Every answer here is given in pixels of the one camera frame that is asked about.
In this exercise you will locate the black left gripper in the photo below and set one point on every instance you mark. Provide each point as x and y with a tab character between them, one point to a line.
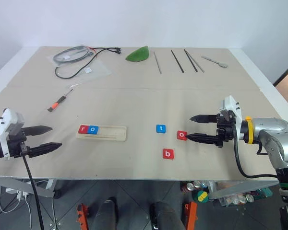
16	143

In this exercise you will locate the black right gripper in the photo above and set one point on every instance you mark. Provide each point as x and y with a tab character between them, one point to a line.
226	131

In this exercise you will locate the red letter tile o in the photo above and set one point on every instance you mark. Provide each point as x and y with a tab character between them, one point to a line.
181	134

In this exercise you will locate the red letter tile b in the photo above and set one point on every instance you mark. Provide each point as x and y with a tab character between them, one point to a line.
168	153

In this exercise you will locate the wooden letter tray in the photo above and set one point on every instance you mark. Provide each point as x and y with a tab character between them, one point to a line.
112	133

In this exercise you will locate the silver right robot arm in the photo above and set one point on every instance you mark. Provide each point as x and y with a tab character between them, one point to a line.
273	134

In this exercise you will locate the red letter tile r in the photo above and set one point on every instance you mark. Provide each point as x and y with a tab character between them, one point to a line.
83	129

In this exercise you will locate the blue letter tile t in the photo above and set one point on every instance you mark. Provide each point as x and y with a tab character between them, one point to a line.
161	128

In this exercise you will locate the blue letter tile o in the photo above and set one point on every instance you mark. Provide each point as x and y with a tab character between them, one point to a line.
93	129

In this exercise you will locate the orange and black screwdriver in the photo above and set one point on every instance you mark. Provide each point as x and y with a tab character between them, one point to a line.
56	104

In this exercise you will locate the cluster of drink cans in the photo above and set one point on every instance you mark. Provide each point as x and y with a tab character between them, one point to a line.
194	185

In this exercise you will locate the small clear plastic sleeve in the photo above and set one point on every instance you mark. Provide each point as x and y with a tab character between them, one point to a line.
75	85

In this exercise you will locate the grey metal spoon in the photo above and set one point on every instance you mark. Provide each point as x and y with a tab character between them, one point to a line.
222	64

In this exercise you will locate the green and yellow lid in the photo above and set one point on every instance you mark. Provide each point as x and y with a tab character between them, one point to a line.
200	196

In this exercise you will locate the black chopstick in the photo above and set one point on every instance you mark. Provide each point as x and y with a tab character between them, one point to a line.
177	60
190	60

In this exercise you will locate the clear box of cans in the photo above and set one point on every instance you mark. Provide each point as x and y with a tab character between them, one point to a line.
242	197

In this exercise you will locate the orange metal stand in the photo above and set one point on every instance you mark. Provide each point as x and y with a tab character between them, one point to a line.
82	216
191	215

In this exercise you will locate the large clear plastic bag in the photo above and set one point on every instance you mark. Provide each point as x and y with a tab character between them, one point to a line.
96	69

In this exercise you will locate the dark rounded shape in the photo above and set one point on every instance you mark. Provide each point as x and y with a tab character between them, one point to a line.
166	215
106	215

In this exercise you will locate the green leaf-shaped dish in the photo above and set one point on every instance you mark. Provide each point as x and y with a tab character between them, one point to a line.
138	56

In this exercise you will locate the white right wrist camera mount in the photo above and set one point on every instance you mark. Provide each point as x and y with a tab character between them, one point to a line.
231	103

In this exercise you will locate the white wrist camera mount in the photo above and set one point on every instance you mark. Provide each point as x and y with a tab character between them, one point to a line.
8	118
231	103

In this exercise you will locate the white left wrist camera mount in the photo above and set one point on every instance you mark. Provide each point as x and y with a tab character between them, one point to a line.
8	118

